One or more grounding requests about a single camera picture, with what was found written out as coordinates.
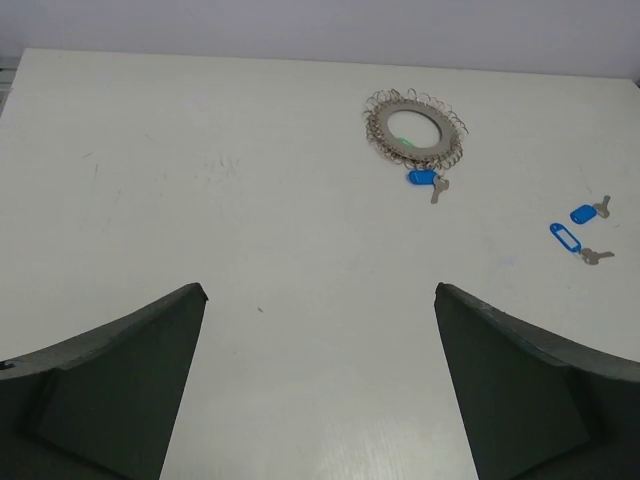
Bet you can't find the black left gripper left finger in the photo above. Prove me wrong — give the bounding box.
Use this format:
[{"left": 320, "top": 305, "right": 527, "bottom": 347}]
[{"left": 1, "top": 283, "right": 208, "bottom": 479}]

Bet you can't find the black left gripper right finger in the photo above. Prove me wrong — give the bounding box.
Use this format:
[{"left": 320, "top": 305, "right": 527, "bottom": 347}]
[{"left": 434, "top": 283, "right": 639, "bottom": 479}]

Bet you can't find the blue windowed tag key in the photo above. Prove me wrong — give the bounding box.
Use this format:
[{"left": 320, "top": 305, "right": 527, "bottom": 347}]
[{"left": 549, "top": 223, "right": 615, "bottom": 266}]

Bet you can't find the metal key organizer ring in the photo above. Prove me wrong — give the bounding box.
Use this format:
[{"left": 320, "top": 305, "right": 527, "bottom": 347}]
[{"left": 360, "top": 87, "right": 470, "bottom": 174}]

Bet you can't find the solid blue tag key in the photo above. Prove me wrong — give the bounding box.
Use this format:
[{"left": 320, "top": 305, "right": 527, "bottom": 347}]
[{"left": 569, "top": 195, "right": 611, "bottom": 225}]

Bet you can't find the blue tag key on ring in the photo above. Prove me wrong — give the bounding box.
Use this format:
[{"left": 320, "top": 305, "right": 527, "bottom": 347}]
[{"left": 407, "top": 170, "right": 449, "bottom": 205}]

